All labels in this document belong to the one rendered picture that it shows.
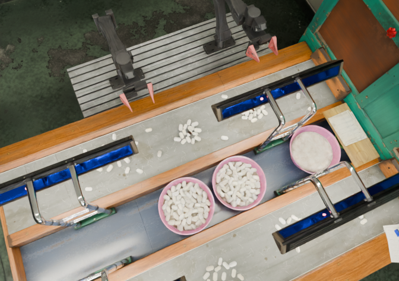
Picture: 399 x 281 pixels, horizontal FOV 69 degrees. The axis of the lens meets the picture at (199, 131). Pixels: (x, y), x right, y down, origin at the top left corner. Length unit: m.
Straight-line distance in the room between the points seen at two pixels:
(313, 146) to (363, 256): 0.56
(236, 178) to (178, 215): 0.33
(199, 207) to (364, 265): 0.80
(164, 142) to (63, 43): 1.65
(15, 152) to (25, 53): 1.42
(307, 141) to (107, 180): 1.06
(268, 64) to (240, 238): 0.96
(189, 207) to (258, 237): 0.35
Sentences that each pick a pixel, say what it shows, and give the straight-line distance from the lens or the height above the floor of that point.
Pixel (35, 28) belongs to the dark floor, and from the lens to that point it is 3.06.
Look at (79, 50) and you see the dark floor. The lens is 2.79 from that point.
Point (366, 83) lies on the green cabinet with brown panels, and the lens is 1.67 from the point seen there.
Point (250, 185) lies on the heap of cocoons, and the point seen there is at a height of 0.74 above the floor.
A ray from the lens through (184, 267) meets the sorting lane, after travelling 1.44.
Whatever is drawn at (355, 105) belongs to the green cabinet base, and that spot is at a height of 0.82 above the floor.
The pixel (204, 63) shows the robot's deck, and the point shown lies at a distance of 1.79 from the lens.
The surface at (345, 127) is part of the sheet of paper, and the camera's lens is 1.72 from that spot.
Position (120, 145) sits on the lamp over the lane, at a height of 1.11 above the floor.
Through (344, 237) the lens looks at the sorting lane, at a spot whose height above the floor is 0.74.
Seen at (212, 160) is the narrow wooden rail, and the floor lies 0.77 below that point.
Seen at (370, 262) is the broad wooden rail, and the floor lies 0.76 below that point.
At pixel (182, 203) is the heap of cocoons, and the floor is 0.74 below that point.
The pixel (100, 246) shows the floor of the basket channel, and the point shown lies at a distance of 1.55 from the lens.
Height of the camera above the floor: 2.17
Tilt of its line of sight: 70 degrees down
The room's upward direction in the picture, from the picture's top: 9 degrees clockwise
